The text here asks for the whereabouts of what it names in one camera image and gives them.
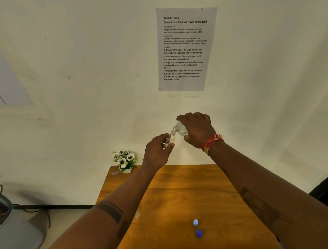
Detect black cable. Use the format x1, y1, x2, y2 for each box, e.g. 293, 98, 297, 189
0, 184, 96, 229

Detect person's left forearm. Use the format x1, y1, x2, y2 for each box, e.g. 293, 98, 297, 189
49, 164, 157, 249

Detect wooden table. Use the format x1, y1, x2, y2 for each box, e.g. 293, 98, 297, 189
95, 164, 282, 249

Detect grey round appliance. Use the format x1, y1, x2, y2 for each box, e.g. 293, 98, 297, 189
0, 194, 13, 226

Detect white artificial flowers in pot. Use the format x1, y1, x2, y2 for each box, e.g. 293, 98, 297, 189
112, 150, 139, 174

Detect white paper instruction sheet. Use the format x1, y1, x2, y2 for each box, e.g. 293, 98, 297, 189
156, 7, 218, 92

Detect person's left hand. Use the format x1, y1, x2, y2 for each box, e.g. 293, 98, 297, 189
142, 133, 175, 172

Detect large clear solution bottle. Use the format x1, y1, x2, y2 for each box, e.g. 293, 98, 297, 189
172, 122, 189, 136

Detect person's right hand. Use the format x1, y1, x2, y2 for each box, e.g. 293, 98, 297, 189
176, 112, 217, 149

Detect small clear travel bottle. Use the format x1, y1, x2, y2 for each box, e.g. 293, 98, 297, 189
165, 130, 177, 147

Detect red thread wristband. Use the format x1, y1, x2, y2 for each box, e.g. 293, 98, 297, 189
202, 134, 224, 155

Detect person's right forearm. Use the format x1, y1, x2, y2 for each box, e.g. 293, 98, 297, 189
207, 140, 328, 249

